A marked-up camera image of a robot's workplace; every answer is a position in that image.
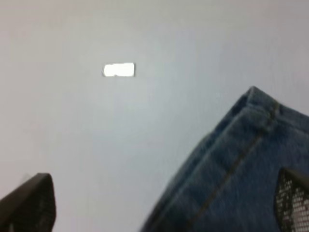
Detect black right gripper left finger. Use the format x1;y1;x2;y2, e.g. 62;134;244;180
0;173;56;232

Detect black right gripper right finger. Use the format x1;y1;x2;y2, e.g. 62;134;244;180
274;168;309;232

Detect children's blue denim shorts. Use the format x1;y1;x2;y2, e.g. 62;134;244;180
142;87;309;232

